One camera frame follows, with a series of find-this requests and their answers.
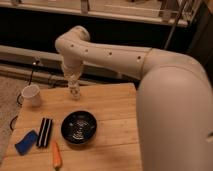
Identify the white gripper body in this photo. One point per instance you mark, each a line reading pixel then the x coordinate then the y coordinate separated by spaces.
pixel 72 76

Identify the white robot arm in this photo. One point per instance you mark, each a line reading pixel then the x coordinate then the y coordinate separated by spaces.
pixel 174 99

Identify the clear glass bottle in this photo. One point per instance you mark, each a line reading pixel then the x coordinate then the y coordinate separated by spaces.
pixel 75 92

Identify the white paper cup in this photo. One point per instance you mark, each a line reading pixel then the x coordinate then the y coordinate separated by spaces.
pixel 31 93

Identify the black bowl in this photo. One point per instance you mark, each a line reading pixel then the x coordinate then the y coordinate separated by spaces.
pixel 79 127

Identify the black white striped block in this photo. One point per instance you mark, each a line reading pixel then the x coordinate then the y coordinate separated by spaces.
pixel 44 133

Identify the blue sponge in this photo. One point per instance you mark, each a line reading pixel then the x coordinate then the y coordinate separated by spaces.
pixel 26 142

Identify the orange carrot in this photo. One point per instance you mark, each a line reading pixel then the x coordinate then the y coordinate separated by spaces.
pixel 57 160

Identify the metal pole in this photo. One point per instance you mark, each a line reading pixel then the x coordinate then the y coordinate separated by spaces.
pixel 178 16

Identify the wooden shelf frame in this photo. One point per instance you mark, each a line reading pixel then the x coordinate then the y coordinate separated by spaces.
pixel 162 12

